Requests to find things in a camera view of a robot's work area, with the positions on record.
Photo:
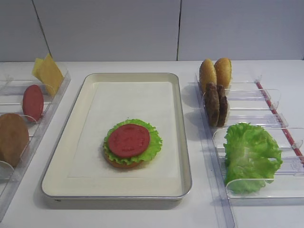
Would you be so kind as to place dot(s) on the brown meat patty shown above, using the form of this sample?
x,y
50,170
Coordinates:
x,y
223,105
212,103

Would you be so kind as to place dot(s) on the lettuce leaf on tray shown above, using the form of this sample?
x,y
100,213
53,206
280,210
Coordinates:
x,y
153,148

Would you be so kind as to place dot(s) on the tomato slice on tray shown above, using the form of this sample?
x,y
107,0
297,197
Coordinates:
x,y
129,140

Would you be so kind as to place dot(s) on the large lettuce leaf in rack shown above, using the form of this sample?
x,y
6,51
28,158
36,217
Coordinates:
x,y
252,158

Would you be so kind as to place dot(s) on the front yellow cheese slice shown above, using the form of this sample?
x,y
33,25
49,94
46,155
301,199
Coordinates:
x,y
50,75

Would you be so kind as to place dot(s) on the tomato slice in left rack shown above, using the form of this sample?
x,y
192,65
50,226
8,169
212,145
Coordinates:
x,y
33,103

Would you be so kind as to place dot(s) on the rear pale cheese slice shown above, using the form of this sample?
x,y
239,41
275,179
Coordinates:
x,y
37,64

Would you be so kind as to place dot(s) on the metal baking tray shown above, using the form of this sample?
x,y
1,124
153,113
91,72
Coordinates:
x,y
78,169

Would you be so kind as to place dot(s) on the bottom bun on tray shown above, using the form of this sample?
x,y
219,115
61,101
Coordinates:
x,y
121,166

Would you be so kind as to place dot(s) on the left top bun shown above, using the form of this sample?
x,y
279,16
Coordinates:
x,y
207,74

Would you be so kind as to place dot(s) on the right top bun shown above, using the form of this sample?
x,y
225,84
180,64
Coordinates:
x,y
223,69

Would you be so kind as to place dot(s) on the right clear acrylic rack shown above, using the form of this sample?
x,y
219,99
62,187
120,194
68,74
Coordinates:
x,y
246,104

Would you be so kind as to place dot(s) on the clear acrylic rack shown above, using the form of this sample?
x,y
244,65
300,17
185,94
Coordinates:
x,y
15,78
246,104

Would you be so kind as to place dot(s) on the red straw rod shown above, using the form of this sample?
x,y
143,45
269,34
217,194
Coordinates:
x,y
274,112

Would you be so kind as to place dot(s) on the left clear acrylic rack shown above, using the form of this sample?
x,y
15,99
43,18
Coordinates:
x,y
15,78

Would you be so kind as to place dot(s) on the brown bun in left rack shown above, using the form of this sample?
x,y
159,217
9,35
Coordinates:
x,y
14,137

